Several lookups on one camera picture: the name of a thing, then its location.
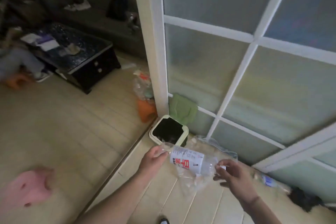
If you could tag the person's right hand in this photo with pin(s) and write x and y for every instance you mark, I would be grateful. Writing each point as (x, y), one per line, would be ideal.
(237, 179)

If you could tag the person's left hand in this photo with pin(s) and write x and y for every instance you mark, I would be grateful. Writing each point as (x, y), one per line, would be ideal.
(149, 160)

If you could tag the person's right thumb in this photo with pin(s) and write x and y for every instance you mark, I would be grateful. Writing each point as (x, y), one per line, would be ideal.
(223, 163)

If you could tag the person's left thumb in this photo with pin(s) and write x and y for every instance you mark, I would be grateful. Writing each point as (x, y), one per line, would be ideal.
(160, 150)

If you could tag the clear plastic bottle white label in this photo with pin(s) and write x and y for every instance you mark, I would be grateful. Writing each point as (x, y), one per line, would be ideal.
(189, 160)

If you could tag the person's right forearm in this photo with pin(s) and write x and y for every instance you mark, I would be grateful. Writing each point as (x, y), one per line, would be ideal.
(261, 212)

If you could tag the person's left forearm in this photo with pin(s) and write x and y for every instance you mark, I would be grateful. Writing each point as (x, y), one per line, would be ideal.
(115, 200)

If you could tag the clear plastic bag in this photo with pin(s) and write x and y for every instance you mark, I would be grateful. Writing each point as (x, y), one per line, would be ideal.
(210, 150)

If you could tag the cream trash bin black liner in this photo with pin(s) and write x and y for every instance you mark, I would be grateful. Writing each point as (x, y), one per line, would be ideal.
(169, 130)

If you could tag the orange plastic bag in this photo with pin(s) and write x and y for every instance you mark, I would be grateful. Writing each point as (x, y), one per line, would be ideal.
(146, 111)

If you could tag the green cloth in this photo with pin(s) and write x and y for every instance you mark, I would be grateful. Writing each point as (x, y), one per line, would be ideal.
(183, 108)

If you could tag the clear bottle blue label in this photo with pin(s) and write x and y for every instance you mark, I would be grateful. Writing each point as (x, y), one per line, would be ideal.
(270, 180)

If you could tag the person's shoe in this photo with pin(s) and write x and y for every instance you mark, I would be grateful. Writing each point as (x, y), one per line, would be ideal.
(163, 221)

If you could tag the black cloth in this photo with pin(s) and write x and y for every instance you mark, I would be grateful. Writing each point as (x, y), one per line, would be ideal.
(307, 200)

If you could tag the white framed frosted glass door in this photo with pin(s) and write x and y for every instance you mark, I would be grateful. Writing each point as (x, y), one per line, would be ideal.
(252, 42)

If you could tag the black glass-top coffee table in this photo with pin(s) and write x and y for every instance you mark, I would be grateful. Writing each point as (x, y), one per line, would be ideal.
(78, 53)

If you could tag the dark sofa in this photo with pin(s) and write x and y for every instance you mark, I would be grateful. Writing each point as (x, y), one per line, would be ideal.
(89, 19)

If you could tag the black bag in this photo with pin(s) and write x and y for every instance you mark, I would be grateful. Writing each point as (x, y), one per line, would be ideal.
(117, 6)

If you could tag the orange stool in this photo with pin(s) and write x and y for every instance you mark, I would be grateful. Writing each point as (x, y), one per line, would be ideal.
(18, 80)

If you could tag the white papers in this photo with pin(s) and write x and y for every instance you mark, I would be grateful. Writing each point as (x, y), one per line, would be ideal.
(42, 41)

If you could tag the white clothes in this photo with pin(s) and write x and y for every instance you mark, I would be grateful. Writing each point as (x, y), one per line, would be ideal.
(77, 5)

